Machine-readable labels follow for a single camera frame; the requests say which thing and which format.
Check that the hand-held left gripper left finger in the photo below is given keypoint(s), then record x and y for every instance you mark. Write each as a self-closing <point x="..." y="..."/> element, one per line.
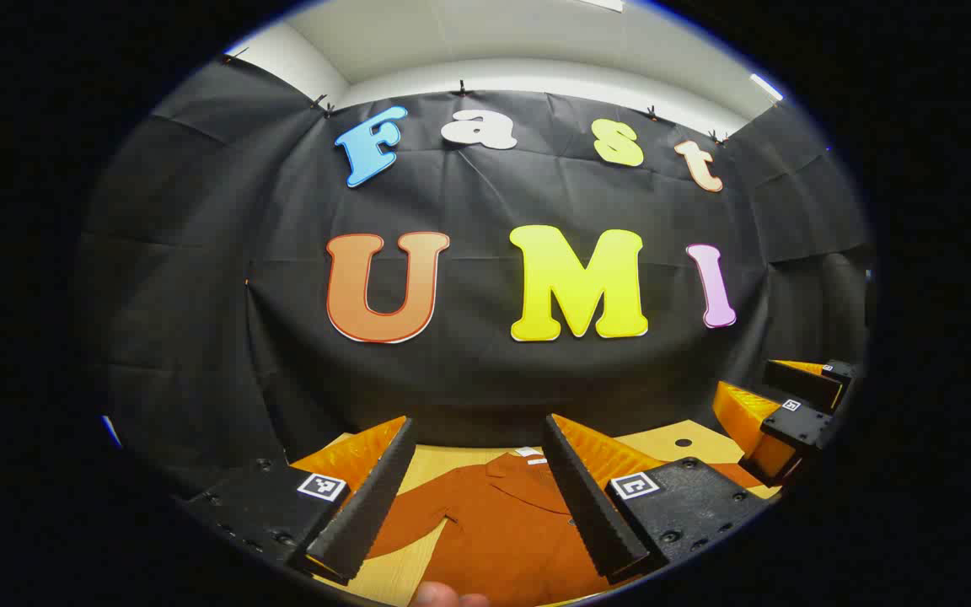
<point x="372" y="506"/>

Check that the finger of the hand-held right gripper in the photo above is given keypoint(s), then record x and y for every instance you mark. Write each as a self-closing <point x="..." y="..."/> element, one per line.
<point x="806" y="384"/>
<point x="797" y="426"/>

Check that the orange shirt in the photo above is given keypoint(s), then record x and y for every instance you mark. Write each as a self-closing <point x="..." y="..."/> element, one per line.
<point x="494" y="531"/>

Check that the black backdrop cloth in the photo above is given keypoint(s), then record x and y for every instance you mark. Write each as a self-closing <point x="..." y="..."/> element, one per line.
<point x="469" y="379"/>

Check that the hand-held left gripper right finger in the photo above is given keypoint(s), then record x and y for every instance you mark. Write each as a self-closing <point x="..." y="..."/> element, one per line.
<point x="591" y="506"/>

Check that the ceiling light panel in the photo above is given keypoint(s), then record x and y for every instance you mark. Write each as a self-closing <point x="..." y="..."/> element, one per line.
<point x="603" y="3"/>
<point x="765" y="86"/>

